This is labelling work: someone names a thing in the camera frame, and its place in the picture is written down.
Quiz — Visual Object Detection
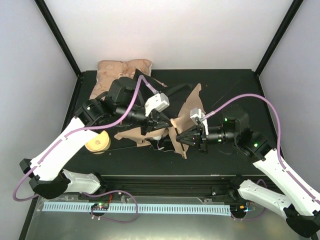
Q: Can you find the right black frame post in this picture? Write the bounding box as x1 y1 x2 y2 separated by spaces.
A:
254 0 304 77

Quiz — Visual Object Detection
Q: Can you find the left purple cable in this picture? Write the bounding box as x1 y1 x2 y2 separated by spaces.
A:
12 75 161 202

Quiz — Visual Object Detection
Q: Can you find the black frame post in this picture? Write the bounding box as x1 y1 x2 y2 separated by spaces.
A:
254 0 304 77
34 0 82 77

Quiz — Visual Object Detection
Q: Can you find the light blue slotted cable duct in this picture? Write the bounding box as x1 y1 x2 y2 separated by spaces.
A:
42 202 231 217

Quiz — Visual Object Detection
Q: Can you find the floral beige cushion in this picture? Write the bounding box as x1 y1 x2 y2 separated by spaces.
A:
89 59 153 100

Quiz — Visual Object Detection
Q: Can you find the yellow pet bowl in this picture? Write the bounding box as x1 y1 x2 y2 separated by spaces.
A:
84 130 111 154

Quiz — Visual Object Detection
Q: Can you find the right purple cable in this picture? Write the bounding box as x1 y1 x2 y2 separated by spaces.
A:
204 93 320 198

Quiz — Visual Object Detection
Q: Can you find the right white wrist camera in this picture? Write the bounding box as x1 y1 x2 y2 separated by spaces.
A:
190 107 209 136

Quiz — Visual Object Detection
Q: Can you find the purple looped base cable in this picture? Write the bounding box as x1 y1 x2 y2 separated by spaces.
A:
90 189 140 223

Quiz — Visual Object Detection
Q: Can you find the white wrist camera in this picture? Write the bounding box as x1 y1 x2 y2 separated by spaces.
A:
144 93 170 117
190 107 209 136

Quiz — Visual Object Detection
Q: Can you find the small green circuit board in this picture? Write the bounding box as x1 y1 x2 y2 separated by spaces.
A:
91 202 110 211

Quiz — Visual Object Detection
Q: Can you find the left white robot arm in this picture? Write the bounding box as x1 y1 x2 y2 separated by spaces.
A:
19 75 170 200

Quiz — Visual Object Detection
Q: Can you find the beige fabric pet tent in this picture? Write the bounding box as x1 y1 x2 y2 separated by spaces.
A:
114 75 204 159

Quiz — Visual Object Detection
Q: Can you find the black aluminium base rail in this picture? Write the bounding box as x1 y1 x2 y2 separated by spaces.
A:
62 174 301 203

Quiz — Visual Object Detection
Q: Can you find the left black frame post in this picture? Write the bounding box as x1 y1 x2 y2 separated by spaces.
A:
34 0 82 77

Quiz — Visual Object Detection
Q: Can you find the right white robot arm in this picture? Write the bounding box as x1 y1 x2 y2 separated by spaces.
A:
176 105 320 238

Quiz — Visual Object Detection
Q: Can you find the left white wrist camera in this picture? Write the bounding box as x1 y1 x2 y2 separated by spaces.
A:
144 93 170 117

